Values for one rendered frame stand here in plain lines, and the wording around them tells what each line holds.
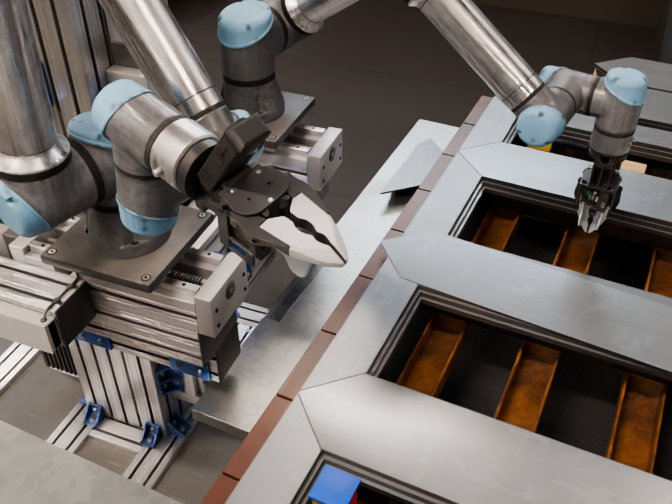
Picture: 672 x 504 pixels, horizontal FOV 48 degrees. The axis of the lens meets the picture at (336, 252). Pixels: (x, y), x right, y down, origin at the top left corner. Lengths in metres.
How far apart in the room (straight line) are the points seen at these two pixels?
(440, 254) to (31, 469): 0.93
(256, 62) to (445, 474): 0.92
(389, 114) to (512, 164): 2.01
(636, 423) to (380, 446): 0.57
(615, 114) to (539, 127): 0.17
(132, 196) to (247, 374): 0.73
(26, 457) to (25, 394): 1.27
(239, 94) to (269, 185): 0.89
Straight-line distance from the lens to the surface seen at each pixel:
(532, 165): 1.95
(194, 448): 2.09
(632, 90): 1.46
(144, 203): 0.95
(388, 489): 1.24
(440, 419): 1.30
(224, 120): 1.02
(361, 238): 1.92
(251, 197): 0.78
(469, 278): 1.57
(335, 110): 3.93
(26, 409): 2.30
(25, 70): 1.11
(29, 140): 1.16
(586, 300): 1.57
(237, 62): 1.64
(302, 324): 1.69
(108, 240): 1.33
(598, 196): 1.57
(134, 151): 0.88
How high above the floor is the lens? 1.86
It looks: 39 degrees down
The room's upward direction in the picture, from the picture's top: straight up
